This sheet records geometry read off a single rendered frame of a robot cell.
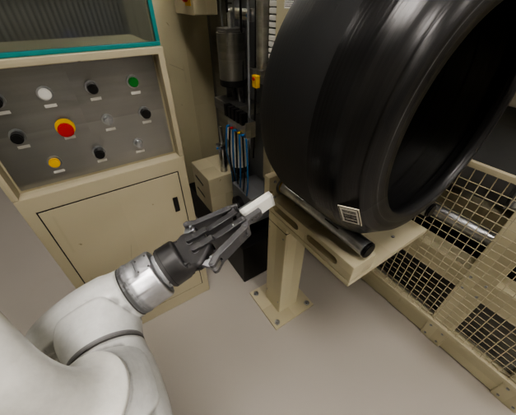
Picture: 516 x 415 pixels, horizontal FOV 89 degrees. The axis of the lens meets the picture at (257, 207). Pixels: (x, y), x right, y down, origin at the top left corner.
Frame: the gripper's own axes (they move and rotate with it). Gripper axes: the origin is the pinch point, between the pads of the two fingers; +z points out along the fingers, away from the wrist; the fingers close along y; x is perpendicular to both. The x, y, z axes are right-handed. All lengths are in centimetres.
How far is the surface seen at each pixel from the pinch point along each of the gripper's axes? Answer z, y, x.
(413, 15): 24.8, -9.4, -24.2
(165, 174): -9, 61, 21
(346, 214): 13.2, -10.2, 4.7
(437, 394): 37, -45, 121
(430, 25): 25.9, -11.3, -22.9
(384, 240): 34, -7, 37
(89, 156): -27, 66, 4
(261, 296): 0, 39, 110
